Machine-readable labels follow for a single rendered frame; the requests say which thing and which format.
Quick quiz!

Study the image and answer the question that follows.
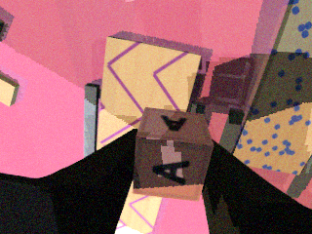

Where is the brown letter cube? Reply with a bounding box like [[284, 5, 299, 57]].
[[132, 107, 214, 202]]

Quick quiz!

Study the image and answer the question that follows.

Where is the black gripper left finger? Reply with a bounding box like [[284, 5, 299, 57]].
[[0, 129, 138, 234]]

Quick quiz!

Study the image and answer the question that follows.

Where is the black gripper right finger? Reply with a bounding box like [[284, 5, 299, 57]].
[[202, 140, 312, 234]]

